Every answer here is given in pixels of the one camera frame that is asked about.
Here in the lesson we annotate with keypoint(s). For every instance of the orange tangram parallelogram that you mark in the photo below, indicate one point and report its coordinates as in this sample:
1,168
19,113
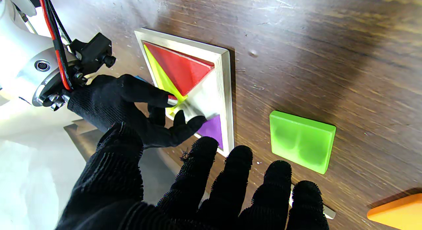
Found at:
400,213

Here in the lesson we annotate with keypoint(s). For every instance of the white crumpled backdrop sheet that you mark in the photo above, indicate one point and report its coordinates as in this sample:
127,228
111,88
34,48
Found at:
29,177

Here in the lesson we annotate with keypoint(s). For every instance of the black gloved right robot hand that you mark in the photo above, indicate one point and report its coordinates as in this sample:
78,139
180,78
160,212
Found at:
112,101

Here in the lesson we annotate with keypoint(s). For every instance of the large yellow tangram triangle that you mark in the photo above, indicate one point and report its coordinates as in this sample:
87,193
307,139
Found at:
163,81

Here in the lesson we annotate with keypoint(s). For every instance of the light wooden square tray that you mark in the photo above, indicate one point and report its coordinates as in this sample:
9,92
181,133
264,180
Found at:
224,91

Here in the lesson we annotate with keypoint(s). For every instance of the purple tangram triangle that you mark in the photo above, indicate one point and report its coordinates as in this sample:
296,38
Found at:
213,129

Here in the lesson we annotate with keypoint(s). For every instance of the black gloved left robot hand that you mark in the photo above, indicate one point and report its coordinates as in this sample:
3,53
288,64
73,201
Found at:
108,183

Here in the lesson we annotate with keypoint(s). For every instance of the green tangram square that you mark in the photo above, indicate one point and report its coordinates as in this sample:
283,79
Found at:
300,141

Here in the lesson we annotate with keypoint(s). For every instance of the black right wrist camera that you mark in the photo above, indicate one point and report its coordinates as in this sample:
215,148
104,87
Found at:
94,53

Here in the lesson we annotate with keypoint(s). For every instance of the large red tangram triangle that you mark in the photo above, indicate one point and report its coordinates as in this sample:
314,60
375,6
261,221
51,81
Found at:
184,70

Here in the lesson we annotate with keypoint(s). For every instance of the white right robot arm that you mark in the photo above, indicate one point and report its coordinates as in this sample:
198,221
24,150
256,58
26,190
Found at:
23,58

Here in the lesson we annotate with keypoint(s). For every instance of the small blue tangram triangle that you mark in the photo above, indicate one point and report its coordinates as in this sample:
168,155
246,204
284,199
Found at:
141,78

